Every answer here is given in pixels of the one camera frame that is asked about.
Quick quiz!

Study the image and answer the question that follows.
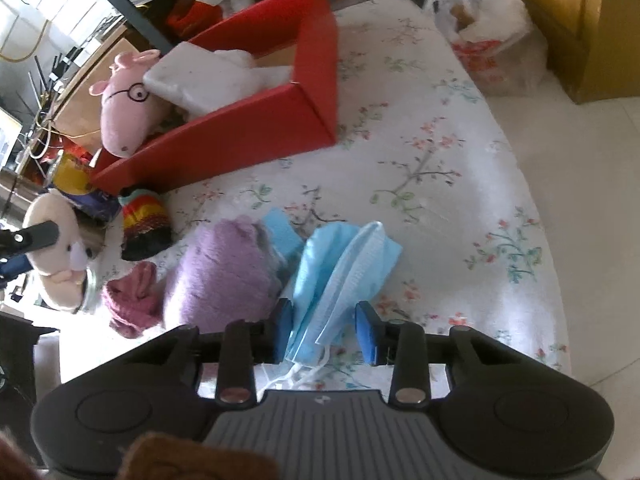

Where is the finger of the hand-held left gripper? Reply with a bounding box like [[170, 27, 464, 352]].
[[0, 221, 61, 256], [0, 254, 30, 280]]

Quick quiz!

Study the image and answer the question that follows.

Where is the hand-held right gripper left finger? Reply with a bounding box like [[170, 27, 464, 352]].
[[165, 297, 296, 406]]

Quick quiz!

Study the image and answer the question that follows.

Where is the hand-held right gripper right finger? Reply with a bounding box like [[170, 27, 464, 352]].
[[354, 301, 506, 406]]

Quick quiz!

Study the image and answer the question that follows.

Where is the cream plush toy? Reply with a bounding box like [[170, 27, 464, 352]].
[[22, 192, 98, 311]]

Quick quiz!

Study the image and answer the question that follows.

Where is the pleated blue face mask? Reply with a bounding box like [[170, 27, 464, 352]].
[[285, 220, 405, 392]]

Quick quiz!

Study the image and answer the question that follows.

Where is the pink pig plush toy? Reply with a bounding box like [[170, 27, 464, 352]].
[[89, 50, 171, 158]]

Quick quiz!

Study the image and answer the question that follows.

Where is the red cardboard box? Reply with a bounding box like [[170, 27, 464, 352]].
[[90, 0, 341, 196]]

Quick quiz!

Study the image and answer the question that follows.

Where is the pale terry towel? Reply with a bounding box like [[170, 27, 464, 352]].
[[142, 42, 293, 121]]

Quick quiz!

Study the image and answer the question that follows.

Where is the crumpled blue face mask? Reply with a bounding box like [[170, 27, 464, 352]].
[[289, 227, 362, 366]]

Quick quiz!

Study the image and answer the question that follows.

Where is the blue and yellow can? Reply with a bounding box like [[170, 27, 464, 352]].
[[52, 152, 121, 223]]

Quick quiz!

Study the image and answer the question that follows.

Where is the glass jar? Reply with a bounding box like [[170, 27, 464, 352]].
[[75, 260, 108, 316]]

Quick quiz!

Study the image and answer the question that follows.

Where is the purple knitted garment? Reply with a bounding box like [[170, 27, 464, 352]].
[[162, 215, 288, 333]]

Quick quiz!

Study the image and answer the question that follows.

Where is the light blue cloth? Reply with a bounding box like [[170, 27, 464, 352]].
[[260, 208, 307, 265]]

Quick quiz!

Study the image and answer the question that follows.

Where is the flat screen monitor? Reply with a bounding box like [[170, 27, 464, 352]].
[[0, 105, 24, 167]]

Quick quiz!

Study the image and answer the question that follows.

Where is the striped knitted sock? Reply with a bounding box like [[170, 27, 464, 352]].
[[117, 187, 173, 262]]

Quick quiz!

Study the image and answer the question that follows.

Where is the pink knitted garment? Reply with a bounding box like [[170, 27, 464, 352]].
[[102, 261, 167, 339]]

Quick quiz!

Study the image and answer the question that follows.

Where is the wooden tv desk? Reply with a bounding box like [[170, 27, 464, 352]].
[[47, 25, 151, 138]]

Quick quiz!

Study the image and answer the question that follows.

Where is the black metal shelf rack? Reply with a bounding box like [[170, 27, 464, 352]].
[[65, 0, 456, 55]]

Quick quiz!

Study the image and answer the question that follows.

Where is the red plastic bag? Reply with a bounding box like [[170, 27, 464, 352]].
[[167, 0, 226, 41]]

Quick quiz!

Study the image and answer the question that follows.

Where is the white plastic bag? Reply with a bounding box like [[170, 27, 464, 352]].
[[200, 0, 257, 20]]

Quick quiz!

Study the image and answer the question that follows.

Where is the clear plastic bag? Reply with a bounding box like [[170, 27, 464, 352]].
[[422, 0, 548, 98]]

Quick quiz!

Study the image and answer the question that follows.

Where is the wooden cabinet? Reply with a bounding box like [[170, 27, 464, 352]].
[[492, 0, 640, 106]]

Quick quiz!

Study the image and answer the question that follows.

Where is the yellow cable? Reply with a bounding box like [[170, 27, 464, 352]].
[[0, 17, 57, 65]]

